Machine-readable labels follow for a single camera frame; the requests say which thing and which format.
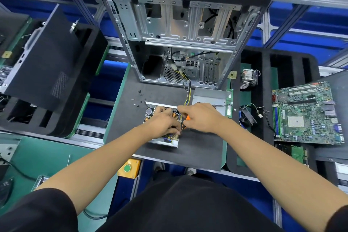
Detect green motherboard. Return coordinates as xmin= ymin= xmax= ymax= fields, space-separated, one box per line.
xmin=272 ymin=81 xmax=345 ymax=146

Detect conveyor roller track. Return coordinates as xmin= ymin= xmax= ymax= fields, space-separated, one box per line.
xmin=74 ymin=124 xmax=107 ymax=140

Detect person's black shirt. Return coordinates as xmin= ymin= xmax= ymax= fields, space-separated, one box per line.
xmin=0 ymin=172 xmax=348 ymax=232

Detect scattered small black screws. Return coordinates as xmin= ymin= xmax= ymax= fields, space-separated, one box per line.
xmin=132 ymin=90 xmax=147 ymax=108

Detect person's left hand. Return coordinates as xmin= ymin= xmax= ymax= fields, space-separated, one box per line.
xmin=144 ymin=105 xmax=183 ymax=143

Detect person's right hand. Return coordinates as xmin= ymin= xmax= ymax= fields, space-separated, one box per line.
xmin=177 ymin=102 xmax=227 ymax=135

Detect small black fan with wires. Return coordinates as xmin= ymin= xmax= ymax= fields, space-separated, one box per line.
xmin=239 ymin=103 xmax=270 ymax=129

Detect power supply unit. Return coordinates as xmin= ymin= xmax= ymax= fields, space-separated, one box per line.
xmin=143 ymin=101 xmax=183 ymax=148

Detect silver power supply cover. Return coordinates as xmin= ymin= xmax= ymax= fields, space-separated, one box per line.
xmin=191 ymin=88 xmax=234 ymax=118

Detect yellow box with green button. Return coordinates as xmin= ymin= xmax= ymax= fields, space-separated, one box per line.
xmin=117 ymin=158 xmax=142 ymax=180

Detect yellow black cable bundle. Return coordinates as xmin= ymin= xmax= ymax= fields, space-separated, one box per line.
xmin=182 ymin=70 xmax=192 ymax=108

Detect silver heatsink with fan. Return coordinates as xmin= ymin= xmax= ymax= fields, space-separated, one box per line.
xmin=239 ymin=68 xmax=261 ymax=90

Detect person's left forearm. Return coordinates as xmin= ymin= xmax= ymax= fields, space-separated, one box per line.
xmin=35 ymin=124 xmax=164 ymax=215

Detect person's right forearm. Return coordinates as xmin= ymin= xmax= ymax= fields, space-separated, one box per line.
xmin=216 ymin=118 xmax=348 ymax=232

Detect silver computer chassis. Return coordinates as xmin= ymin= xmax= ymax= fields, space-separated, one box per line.
xmin=0 ymin=11 xmax=34 ymax=97

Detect black foam tray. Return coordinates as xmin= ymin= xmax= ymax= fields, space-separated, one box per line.
xmin=226 ymin=46 xmax=348 ymax=178
xmin=0 ymin=18 xmax=109 ymax=139

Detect orange handled screwdriver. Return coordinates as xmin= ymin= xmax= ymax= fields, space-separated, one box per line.
xmin=181 ymin=114 xmax=191 ymax=131

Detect small green circuit board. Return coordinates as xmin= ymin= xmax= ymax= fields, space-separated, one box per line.
xmin=290 ymin=144 xmax=308 ymax=165

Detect black work mat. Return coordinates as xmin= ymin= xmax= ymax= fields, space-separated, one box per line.
xmin=105 ymin=63 xmax=234 ymax=172

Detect black computer side panel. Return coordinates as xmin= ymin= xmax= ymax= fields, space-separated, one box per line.
xmin=4 ymin=3 xmax=84 ymax=112

